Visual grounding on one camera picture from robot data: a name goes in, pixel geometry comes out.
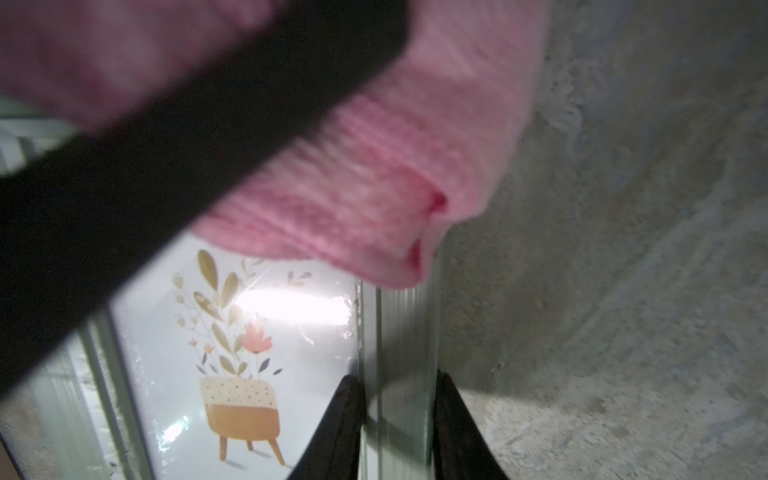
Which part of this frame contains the pink cloth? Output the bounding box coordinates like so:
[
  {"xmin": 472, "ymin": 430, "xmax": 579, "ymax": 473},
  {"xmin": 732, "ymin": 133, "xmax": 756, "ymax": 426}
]
[{"xmin": 1, "ymin": 1, "xmax": 552, "ymax": 288}]

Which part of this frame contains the green picture frame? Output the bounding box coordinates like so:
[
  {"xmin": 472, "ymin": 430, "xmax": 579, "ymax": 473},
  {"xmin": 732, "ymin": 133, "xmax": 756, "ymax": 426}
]
[{"xmin": 0, "ymin": 95, "xmax": 442, "ymax": 480}]

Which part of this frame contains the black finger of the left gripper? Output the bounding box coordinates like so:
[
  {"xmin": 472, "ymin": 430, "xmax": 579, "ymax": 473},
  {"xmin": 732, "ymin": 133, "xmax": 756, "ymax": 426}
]
[{"xmin": 1, "ymin": 1, "xmax": 409, "ymax": 392}]

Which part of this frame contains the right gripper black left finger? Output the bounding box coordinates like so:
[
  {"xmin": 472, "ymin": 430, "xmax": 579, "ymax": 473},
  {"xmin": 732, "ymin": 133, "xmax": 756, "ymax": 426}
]
[{"xmin": 288, "ymin": 375, "xmax": 366, "ymax": 480}]

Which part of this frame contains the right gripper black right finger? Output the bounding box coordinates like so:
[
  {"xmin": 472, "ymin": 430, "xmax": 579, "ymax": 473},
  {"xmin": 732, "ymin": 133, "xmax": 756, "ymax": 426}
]
[{"xmin": 433, "ymin": 371, "xmax": 509, "ymax": 480}]

